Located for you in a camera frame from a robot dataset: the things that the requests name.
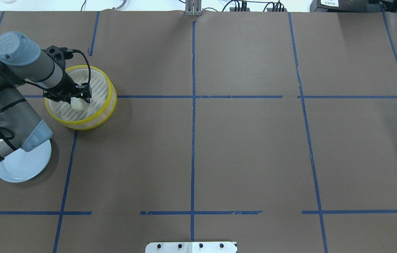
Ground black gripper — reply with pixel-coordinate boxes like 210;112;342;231
43;45;92;104

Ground white steamed bun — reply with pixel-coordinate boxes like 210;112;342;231
70;97;87;111

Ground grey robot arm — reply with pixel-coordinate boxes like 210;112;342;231
0;31;92;162

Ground yellow rimmed white steamer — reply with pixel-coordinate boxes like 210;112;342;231
45;66;117;131

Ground light blue plate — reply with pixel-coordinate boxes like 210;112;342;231
0;140;52;183

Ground white metal mounting plate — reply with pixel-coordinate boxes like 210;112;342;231
145;241;238;253

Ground black equipment box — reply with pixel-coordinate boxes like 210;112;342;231
309;0;397;13

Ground grey metal post bracket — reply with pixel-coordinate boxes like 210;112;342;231
183;0;203;17

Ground black cable connectors left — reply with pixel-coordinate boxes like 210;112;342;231
221;0;250;12

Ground black cable connectors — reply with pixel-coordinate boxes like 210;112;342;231
262;0;287;12
221;0;250;12

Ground black cable connectors right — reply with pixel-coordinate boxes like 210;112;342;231
262;0;287;12

